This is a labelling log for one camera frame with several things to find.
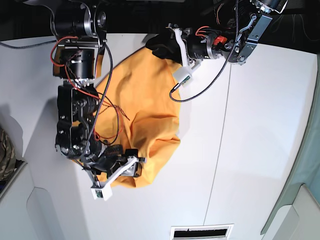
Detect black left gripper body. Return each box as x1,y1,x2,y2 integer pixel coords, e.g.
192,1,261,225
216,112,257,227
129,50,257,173
182,26,229,65

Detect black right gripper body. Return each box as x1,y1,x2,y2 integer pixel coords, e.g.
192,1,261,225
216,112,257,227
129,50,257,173
79,140,127,179

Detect orange t-shirt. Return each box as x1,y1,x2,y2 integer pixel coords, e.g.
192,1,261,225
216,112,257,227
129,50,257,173
95,47,181,188

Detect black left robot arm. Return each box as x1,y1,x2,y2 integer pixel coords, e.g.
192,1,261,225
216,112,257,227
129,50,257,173
145,0,288,66

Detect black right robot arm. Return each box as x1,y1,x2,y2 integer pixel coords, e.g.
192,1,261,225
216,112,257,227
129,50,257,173
50,0,138,178

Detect camouflage fabric pile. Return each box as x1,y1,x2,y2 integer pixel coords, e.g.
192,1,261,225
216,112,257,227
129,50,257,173
0,128,17,181

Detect white floor vent grille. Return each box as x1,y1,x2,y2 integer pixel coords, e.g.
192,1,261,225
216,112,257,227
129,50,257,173
170,224,234,240

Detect white right cabinet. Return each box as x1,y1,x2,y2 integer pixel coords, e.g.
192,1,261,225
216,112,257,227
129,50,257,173
263,184,320,240

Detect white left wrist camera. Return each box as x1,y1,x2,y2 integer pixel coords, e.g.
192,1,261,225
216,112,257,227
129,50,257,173
166,23,202,90

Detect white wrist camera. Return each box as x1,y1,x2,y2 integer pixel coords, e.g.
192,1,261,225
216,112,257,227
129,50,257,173
166,23,202,90
91,156,147,201

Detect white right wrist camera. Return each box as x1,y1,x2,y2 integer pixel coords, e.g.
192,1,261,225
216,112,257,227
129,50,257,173
91,156,147,201

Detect braided camera cable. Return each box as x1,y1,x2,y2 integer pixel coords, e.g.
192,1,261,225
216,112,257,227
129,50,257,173
169,0,241,103

